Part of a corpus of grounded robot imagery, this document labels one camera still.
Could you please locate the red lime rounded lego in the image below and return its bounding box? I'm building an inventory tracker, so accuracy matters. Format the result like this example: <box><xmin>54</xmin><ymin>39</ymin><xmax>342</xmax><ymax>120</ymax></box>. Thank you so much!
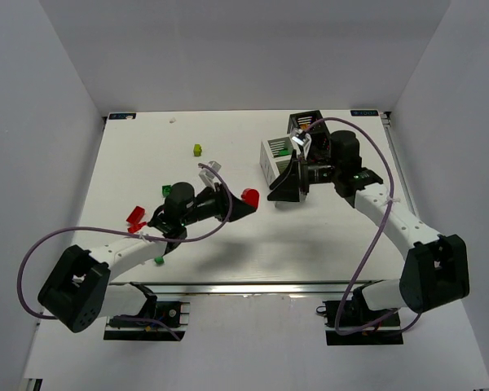
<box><xmin>240</xmin><ymin>188</ymin><xmax>260</xmax><ymax>209</ymax></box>

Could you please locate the red lego brick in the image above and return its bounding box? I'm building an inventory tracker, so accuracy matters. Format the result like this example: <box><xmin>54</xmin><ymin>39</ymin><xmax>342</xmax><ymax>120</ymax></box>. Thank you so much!
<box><xmin>126</xmin><ymin>206</ymin><xmax>146</xmax><ymax>225</ymax></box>
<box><xmin>127</xmin><ymin>222</ymin><xmax>147</xmax><ymax>234</ymax></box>

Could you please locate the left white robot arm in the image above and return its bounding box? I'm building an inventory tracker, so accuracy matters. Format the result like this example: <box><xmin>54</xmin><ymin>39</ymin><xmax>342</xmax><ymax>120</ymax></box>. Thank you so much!
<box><xmin>37</xmin><ymin>182</ymin><xmax>259</xmax><ymax>333</ymax></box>

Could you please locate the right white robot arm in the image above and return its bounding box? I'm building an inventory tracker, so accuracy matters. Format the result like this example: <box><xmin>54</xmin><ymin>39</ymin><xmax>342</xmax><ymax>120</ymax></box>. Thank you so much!
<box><xmin>267</xmin><ymin>129</ymin><xmax>469</xmax><ymax>323</ymax></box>

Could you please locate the white slotted container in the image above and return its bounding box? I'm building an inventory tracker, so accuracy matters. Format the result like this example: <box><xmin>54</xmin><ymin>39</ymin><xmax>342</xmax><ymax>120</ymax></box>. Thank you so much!
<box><xmin>260</xmin><ymin>136</ymin><xmax>310</xmax><ymax>206</ymax></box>

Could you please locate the green square lego brick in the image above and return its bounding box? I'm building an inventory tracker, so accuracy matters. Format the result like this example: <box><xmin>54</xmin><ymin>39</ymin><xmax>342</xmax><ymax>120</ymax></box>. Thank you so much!
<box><xmin>161</xmin><ymin>185</ymin><xmax>172</xmax><ymax>197</ymax></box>

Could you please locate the black slotted container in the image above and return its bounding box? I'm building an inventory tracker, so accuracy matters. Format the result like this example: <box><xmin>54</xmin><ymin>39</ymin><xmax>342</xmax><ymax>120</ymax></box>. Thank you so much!
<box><xmin>287</xmin><ymin>110</ymin><xmax>330</xmax><ymax>161</ymax></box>

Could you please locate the lime small lego brick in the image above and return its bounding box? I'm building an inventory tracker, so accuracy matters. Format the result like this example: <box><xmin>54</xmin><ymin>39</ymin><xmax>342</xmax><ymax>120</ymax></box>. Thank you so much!
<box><xmin>193</xmin><ymin>144</ymin><xmax>202</xmax><ymax>157</ymax></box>

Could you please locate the right blue label sticker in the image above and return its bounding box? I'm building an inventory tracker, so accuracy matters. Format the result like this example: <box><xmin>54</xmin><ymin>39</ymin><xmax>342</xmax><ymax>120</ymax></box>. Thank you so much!
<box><xmin>350</xmin><ymin>109</ymin><xmax>379</xmax><ymax>116</ymax></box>

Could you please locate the blue label sticker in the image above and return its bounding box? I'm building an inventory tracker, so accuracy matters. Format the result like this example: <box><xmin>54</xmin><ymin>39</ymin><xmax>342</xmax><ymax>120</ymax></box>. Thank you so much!
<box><xmin>350</xmin><ymin>109</ymin><xmax>379</xmax><ymax>116</ymax></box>
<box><xmin>108</xmin><ymin>112</ymin><xmax>136</xmax><ymax>121</ymax></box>

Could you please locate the left blue label sticker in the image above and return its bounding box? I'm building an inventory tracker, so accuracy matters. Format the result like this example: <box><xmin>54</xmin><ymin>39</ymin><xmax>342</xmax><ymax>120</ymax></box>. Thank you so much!
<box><xmin>108</xmin><ymin>112</ymin><xmax>136</xmax><ymax>121</ymax></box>

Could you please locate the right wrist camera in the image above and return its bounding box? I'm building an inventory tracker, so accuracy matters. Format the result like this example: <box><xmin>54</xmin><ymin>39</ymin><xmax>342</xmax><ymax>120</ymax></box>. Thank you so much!
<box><xmin>289</xmin><ymin>128</ymin><xmax>311</xmax><ymax>159</ymax></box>

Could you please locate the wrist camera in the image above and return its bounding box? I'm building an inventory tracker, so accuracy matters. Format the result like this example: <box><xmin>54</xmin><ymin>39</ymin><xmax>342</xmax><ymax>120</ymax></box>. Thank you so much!
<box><xmin>289</xmin><ymin>128</ymin><xmax>311</xmax><ymax>159</ymax></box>
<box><xmin>198</xmin><ymin>160</ymin><xmax>221</xmax><ymax>190</ymax></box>

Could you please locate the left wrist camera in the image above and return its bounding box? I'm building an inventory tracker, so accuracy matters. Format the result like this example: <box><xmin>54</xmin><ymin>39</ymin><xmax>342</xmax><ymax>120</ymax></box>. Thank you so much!
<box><xmin>198</xmin><ymin>160</ymin><xmax>221</xmax><ymax>190</ymax></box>

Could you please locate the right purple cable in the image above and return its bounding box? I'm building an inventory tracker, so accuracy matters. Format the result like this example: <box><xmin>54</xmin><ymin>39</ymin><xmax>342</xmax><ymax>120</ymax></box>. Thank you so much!
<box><xmin>297</xmin><ymin>116</ymin><xmax>424</xmax><ymax>337</ymax></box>

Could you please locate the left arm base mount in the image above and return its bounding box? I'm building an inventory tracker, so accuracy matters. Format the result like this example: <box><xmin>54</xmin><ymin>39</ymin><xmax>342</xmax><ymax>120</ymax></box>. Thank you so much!
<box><xmin>99</xmin><ymin>283</ymin><xmax>190</xmax><ymax>342</ymax></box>

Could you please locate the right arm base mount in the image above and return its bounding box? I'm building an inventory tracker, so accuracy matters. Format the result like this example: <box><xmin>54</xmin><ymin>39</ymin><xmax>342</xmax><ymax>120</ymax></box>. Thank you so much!
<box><xmin>315</xmin><ymin>300</ymin><xmax>403</xmax><ymax>346</ymax></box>

